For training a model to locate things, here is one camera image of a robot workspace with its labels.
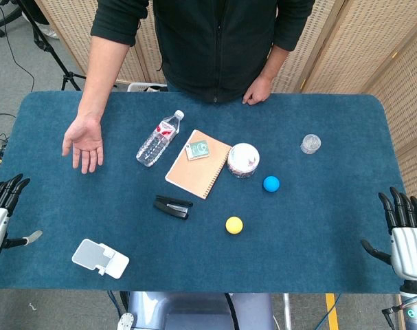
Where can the person's closed resting hand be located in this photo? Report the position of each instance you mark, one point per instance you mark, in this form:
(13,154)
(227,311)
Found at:
(257,93)

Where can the person's open palm hand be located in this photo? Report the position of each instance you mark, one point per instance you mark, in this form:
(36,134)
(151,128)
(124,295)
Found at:
(84,144)

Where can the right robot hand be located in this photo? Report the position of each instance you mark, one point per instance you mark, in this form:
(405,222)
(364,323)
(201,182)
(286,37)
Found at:
(409,247)

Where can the person's bare forearm short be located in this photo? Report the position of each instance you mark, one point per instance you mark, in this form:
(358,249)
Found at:
(273,62)

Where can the person's bare forearm long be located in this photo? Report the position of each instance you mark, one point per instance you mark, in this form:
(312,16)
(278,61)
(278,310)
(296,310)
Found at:
(103,75)

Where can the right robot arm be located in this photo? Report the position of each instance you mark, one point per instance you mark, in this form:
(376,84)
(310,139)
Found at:
(414,304)

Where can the grey robot base body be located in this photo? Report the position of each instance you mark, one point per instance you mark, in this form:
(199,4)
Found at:
(194,311)

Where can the round white patterned tin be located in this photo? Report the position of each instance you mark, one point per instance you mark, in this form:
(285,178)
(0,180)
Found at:
(243,160)

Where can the blue ball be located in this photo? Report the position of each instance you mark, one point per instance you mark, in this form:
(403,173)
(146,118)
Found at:
(271,184)

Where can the yellow ball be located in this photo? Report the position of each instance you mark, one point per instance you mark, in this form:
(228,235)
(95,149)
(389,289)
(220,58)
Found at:
(234,225)

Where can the person's dark jacket torso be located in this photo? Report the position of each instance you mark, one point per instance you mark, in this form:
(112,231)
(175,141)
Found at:
(208,44)

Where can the small clear plastic cup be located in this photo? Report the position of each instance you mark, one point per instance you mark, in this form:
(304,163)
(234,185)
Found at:
(310,143)

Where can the clear plastic water bottle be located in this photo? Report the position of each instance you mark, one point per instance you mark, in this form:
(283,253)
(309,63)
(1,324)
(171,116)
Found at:
(158,139)

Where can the small green card packet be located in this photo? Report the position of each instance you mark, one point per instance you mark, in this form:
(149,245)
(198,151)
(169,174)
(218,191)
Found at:
(198,149)

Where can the white plastic box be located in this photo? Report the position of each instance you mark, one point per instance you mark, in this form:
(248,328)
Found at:
(146,87)

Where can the orange spiral notebook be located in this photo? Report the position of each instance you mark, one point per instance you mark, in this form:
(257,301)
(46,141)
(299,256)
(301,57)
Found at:
(198,165)

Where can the black tripod stand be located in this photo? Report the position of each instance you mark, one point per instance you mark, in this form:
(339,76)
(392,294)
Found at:
(50,44)

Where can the black stapler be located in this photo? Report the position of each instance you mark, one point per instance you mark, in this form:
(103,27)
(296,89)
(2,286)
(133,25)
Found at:
(174,207)

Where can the white phone stand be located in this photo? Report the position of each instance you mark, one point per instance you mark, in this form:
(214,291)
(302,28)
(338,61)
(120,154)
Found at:
(100,258)

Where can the blue table cloth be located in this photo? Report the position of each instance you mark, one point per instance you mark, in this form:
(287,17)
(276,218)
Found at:
(297,223)

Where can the black office chair base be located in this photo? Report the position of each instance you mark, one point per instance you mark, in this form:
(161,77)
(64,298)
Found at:
(5,20)

